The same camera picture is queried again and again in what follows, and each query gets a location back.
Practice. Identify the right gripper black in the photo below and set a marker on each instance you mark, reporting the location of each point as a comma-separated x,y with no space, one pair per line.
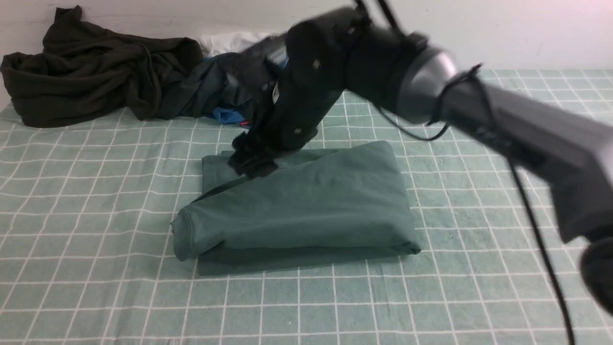
286,126

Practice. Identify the blue crumpled garment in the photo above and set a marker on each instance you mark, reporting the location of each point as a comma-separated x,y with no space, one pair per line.
227,116

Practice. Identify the green long sleeve shirt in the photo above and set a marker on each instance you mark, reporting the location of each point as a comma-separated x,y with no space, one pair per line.
321,207

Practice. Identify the green checkered tablecloth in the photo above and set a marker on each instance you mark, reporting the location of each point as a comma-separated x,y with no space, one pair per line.
87,255

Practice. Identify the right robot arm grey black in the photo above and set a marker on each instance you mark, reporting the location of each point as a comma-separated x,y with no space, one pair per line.
342,50

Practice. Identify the dark olive crumpled garment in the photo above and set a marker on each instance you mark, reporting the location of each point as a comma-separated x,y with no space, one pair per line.
86,71

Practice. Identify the white crumpled garment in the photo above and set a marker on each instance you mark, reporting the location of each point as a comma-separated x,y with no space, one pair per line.
233,42

